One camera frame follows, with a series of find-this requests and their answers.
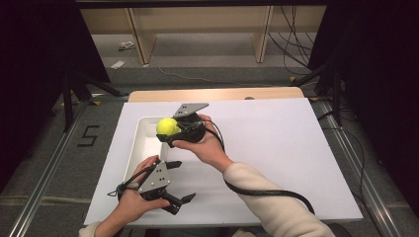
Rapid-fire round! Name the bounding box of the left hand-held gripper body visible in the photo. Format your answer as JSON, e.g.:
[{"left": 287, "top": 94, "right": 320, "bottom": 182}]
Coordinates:
[{"left": 137, "top": 160, "right": 172, "bottom": 201}]

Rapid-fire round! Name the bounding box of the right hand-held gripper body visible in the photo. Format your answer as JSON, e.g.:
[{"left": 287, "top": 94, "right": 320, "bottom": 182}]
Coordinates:
[{"left": 172, "top": 102, "right": 210, "bottom": 145}]

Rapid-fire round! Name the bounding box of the yellow tennis ball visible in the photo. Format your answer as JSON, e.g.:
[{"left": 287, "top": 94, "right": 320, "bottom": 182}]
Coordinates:
[{"left": 155, "top": 117, "right": 182, "bottom": 137}]

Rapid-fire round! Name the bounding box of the white plastic bin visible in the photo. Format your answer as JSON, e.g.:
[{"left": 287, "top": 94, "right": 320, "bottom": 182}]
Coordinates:
[{"left": 123, "top": 116, "right": 173, "bottom": 182}]

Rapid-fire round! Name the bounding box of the person's right hand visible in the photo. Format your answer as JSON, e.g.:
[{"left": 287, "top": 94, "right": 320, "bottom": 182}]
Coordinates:
[{"left": 171, "top": 114, "right": 235, "bottom": 175}]

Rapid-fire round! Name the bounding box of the person's left hand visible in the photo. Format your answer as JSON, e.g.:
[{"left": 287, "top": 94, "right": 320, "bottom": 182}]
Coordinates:
[{"left": 110, "top": 155, "right": 172, "bottom": 227}]

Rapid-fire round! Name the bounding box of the white table cover board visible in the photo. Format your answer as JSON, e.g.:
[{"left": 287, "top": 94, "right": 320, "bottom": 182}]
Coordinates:
[{"left": 83, "top": 97, "right": 364, "bottom": 228}]

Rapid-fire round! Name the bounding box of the light wooden shelf unit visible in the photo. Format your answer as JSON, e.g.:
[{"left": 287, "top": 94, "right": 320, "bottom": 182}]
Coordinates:
[{"left": 79, "top": 5, "right": 328, "bottom": 66}]

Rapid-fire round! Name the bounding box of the small white floor clutter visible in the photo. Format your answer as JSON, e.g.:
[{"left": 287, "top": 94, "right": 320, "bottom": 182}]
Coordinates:
[{"left": 118, "top": 40, "right": 137, "bottom": 52}]

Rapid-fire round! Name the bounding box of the black tripod stand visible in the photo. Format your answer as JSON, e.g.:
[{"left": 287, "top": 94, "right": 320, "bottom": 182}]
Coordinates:
[
  {"left": 290, "top": 58, "right": 345, "bottom": 127},
  {"left": 60, "top": 70, "right": 130, "bottom": 133}
]

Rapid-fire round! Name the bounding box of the dark curtain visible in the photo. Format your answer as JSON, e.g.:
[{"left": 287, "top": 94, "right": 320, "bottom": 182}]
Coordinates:
[
  {"left": 307, "top": 0, "right": 419, "bottom": 220},
  {"left": 0, "top": 0, "right": 113, "bottom": 196}
]

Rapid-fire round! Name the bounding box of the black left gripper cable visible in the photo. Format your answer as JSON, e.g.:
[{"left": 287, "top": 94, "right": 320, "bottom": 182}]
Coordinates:
[{"left": 107, "top": 163, "right": 158, "bottom": 199}]

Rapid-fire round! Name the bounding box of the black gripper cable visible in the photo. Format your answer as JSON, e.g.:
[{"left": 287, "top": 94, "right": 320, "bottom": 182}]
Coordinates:
[
  {"left": 107, "top": 163, "right": 158, "bottom": 199},
  {"left": 203, "top": 119, "right": 316, "bottom": 215}
]

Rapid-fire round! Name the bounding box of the white floor cable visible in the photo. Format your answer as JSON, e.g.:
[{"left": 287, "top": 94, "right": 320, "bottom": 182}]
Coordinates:
[{"left": 157, "top": 66, "right": 273, "bottom": 89}]

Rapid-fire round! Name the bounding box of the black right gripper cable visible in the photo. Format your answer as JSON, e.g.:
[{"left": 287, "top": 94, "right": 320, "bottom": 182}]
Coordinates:
[{"left": 203, "top": 119, "right": 316, "bottom": 215}]

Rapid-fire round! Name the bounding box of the aluminium floor rail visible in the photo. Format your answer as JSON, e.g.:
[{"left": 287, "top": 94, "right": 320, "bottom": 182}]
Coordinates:
[
  {"left": 314, "top": 98, "right": 404, "bottom": 237},
  {"left": 8, "top": 98, "right": 95, "bottom": 237}
]

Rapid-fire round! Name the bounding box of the bundle of black floor cables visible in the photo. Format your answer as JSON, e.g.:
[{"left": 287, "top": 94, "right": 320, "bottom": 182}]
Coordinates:
[{"left": 267, "top": 5, "right": 318, "bottom": 77}]

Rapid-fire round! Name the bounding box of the thin black floor cable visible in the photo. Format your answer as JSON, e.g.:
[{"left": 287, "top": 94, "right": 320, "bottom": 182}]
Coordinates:
[{"left": 319, "top": 111, "right": 384, "bottom": 237}]

